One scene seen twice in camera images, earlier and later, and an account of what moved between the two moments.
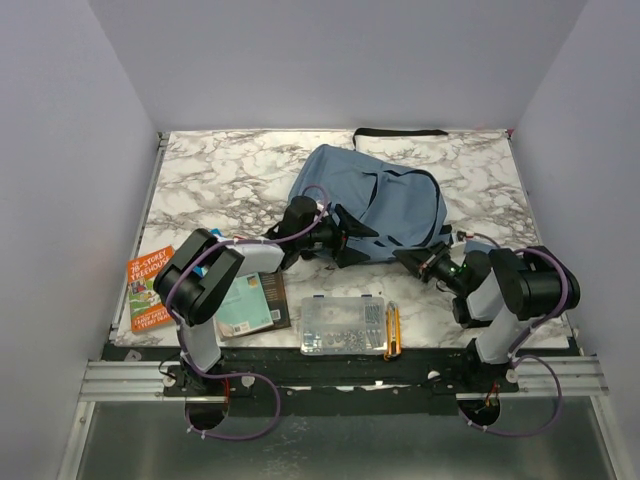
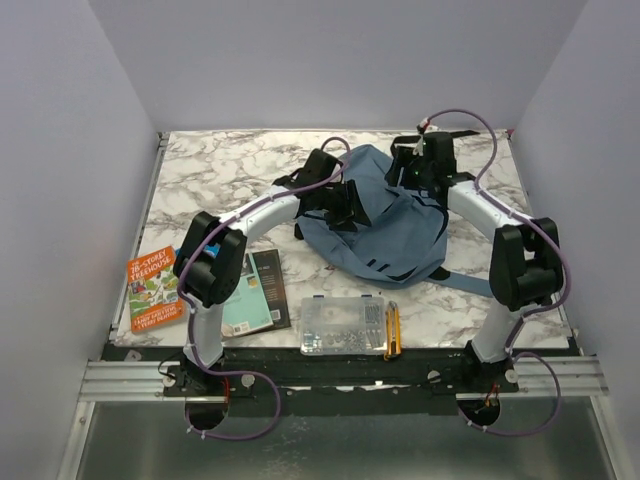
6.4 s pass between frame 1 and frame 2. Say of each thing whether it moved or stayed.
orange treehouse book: stayed
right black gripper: moved
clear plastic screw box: stayed
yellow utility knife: stayed
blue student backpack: moved
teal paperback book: stayed
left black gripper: moved
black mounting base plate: stayed
